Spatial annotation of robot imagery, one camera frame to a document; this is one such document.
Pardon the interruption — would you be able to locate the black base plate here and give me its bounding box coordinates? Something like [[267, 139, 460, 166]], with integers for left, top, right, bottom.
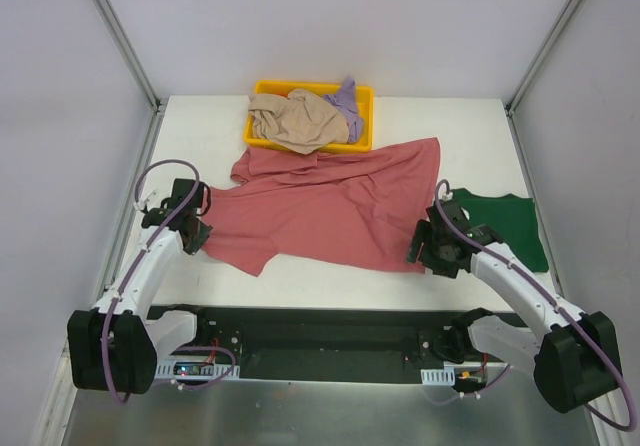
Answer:
[[144, 304, 501, 383]]

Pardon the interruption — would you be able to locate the purple t shirt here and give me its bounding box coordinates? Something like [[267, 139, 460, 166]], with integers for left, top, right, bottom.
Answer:
[[323, 76, 364, 144]]

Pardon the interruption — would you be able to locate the left white cable duct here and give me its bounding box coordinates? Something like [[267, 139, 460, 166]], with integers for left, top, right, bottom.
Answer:
[[155, 359, 240, 382]]

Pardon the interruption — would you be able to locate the white cable duct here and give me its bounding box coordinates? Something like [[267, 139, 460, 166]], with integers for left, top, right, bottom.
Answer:
[[420, 367, 456, 387], [155, 359, 240, 382]]

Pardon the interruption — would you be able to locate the aluminium frame post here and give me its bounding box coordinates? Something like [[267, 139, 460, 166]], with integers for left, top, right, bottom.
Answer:
[[505, 0, 586, 117], [92, 0, 163, 112]]

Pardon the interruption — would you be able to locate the right white cable duct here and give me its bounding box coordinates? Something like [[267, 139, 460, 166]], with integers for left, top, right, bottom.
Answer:
[[420, 367, 456, 387]]

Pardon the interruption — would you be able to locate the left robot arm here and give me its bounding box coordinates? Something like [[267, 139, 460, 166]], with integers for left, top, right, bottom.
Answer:
[[67, 179, 212, 396]]

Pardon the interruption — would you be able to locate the green t shirt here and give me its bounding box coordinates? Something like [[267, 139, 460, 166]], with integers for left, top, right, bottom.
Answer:
[[452, 188, 549, 273]]

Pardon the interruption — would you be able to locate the beige t shirt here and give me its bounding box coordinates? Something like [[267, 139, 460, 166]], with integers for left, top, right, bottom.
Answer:
[[248, 88, 349, 155]]

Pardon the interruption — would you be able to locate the right aluminium frame post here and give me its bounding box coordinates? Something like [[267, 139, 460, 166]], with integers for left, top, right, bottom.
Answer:
[[505, 0, 586, 117]]

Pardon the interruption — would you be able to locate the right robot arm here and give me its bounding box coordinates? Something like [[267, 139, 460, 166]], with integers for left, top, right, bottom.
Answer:
[[407, 200, 622, 413]]

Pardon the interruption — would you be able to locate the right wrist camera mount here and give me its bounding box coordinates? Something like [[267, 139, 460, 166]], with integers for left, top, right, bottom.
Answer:
[[437, 191, 453, 201]]

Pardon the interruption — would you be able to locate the pink t shirt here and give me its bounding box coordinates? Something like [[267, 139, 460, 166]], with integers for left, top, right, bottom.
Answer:
[[203, 138, 441, 276]]

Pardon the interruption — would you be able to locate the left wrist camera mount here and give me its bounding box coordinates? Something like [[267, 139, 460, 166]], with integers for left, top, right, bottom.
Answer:
[[133, 189, 157, 214]]

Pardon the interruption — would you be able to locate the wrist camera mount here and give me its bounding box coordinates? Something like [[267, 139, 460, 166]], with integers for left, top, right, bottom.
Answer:
[[437, 191, 453, 201], [133, 189, 157, 214]]

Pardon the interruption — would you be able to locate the left aluminium frame post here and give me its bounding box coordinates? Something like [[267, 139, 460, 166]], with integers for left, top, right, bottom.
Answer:
[[92, 0, 163, 112]]

